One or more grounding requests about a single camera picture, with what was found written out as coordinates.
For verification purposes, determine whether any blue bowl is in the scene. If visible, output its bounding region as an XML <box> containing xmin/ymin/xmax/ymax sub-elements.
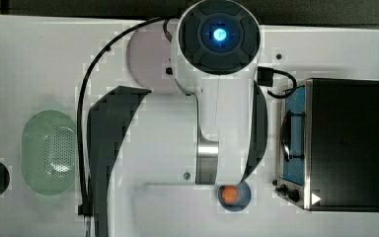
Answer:
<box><xmin>217</xmin><ymin>182</ymin><xmax>252</xmax><ymax>212</ymax></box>

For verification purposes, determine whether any green oval strainer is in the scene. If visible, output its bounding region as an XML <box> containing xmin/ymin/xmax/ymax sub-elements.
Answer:
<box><xmin>21</xmin><ymin>110</ymin><xmax>78</xmax><ymax>196</ymax></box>

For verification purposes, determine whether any lilac round plate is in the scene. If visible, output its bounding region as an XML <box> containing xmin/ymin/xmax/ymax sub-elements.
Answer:
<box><xmin>126</xmin><ymin>22</ymin><xmax>180</xmax><ymax>94</ymax></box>

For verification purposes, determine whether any black toaster oven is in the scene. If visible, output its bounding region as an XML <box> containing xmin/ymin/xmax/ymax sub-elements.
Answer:
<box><xmin>273</xmin><ymin>78</ymin><xmax>379</xmax><ymax>212</ymax></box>

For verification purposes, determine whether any orange ball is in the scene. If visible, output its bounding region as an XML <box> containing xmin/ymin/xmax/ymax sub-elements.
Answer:
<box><xmin>221</xmin><ymin>186</ymin><xmax>239</xmax><ymax>204</ymax></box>

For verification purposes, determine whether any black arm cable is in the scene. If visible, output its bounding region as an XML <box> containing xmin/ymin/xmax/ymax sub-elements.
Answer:
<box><xmin>76</xmin><ymin>16</ymin><xmax>176</xmax><ymax>216</ymax></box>

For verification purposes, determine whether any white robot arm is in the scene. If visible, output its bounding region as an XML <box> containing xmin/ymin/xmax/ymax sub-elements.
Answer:
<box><xmin>87</xmin><ymin>0</ymin><xmax>267</xmax><ymax>237</ymax></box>

